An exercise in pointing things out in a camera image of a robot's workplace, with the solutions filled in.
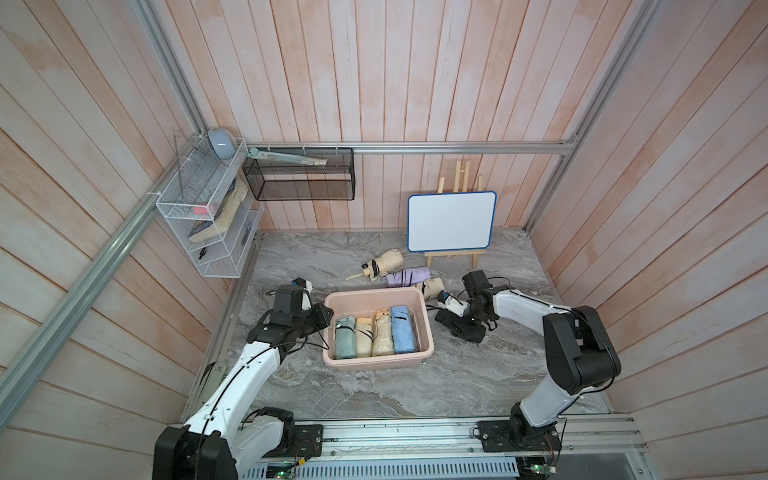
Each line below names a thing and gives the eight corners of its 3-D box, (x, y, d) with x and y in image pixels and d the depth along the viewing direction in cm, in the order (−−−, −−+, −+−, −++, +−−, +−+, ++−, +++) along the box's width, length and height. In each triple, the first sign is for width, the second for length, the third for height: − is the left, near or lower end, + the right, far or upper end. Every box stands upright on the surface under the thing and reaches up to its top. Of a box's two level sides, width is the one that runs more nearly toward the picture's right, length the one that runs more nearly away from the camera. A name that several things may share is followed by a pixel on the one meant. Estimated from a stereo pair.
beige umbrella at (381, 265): (356, 292, 104) (355, 284, 100) (347, 281, 107) (346, 273, 103) (404, 265, 112) (405, 257, 108) (395, 255, 115) (396, 247, 111)
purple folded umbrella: (386, 290, 104) (386, 285, 101) (383, 280, 107) (383, 274, 104) (432, 280, 107) (433, 275, 104) (427, 270, 109) (428, 265, 107)
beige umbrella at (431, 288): (426, 302, 101) (427, 296, 98) (416, 290, 104) (417, 283, 101) (445, 292, 104) (447, 286, 101) (435, 280, 107) (436, 274, 104)
